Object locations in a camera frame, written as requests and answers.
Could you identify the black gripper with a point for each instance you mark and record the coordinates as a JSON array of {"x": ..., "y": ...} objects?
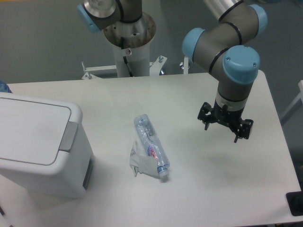
[{"x": 227, "y": 113}]

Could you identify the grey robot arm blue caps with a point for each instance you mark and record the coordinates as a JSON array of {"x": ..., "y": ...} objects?
[{"x": 222, "y": 51}]

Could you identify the white trash can body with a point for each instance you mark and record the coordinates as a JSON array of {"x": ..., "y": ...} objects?
[{"x": 68, "y": 175}]

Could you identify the white trash can lid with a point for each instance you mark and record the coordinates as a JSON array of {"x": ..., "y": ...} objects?
[{"x": 31, "y": 132}]

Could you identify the crushed clear plastic bottle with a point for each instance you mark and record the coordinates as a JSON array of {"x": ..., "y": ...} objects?
[{"x": 152, "y": 145}]

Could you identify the crumpled white paper wrapper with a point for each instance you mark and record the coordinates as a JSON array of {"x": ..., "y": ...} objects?
[{"x": 142, "y": 163}]

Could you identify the black box at table edge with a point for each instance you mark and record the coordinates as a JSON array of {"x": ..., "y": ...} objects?
[{"x": 295, "y": 203}]

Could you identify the blue patterned object left edge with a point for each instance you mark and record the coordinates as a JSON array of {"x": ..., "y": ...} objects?
[{"x": 4, "y": 87}]

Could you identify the white frame at right edge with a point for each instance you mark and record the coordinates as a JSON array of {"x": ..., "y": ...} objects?
[{"x": 293, "y": 106}]

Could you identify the white metal base frame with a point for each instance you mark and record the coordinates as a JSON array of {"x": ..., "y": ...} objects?
[{"x": 127, "y": 68}]

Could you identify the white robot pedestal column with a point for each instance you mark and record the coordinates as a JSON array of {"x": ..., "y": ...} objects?
[{"x": 131, "y": 40}]

